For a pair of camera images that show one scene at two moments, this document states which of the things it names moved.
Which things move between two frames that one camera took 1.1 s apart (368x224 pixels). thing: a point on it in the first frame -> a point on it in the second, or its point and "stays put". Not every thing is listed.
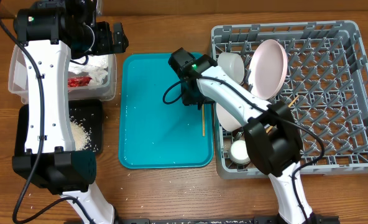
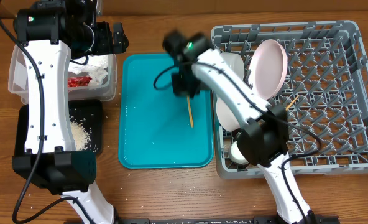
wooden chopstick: x=203 y=122 -> x=190 y=112
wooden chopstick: x=268 y=130 stays put
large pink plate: x=268 y=68 stays put
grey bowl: x=232 y=65 stays put
